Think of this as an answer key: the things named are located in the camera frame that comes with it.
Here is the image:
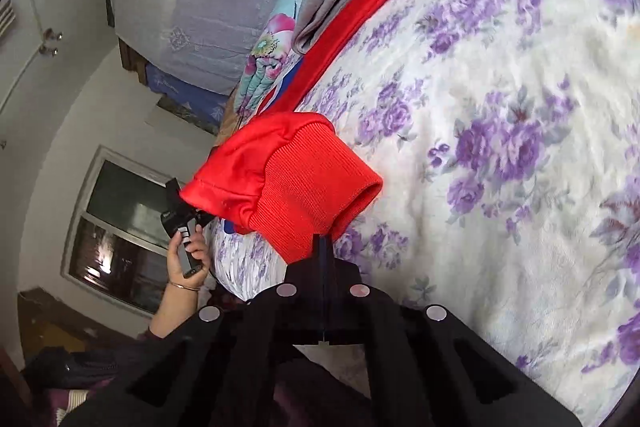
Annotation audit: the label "purple floral bed sheet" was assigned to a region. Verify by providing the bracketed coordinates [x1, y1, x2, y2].
[205, 0, 640, 427]

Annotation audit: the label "black bag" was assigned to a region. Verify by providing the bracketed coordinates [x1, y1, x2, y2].
[24, 346, 122, 389]

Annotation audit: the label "person's left forearm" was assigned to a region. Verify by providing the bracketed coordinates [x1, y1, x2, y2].
[136, 282, 201, 345]

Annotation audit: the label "teal pink floral quilt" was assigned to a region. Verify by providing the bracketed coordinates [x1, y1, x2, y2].
[234, 0, 309, 115]

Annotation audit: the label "blue folded bedding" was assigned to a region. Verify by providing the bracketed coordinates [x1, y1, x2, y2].
[142, 61, 234, 136]

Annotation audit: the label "white framed window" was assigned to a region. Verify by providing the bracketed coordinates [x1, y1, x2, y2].
[61, 145, 202, 319]

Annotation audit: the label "person's left hand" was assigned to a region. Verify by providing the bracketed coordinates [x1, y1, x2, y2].
[167, 223, 209, 292]

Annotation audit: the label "brown pillow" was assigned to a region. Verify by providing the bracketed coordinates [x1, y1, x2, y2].
[215, 99, 243, 148]

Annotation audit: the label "red pants with blue stripes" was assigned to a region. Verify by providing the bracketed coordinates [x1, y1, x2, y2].
[179, 0, 446, 265]

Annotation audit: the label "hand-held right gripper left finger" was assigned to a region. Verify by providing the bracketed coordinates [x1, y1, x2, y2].
[60, 234, 324, 427]

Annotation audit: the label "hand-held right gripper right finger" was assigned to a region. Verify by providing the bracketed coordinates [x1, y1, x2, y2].
[324, 239, 583, 427]

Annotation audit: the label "brown wooden furniture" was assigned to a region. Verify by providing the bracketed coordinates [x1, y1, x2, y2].
[104, 0, 148, 86]

